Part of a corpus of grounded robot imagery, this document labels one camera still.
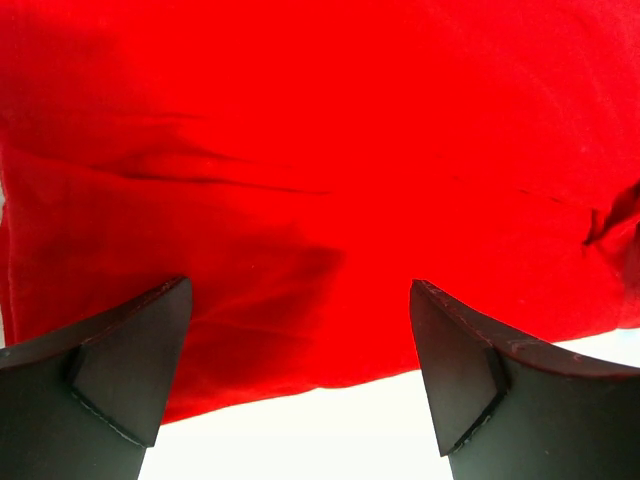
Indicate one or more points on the red t-shirt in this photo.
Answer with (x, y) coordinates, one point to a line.
(303, 162)

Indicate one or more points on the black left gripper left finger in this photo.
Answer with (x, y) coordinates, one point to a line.
(86, 401)

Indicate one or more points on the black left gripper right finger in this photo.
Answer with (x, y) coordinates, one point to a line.
(507, 405)

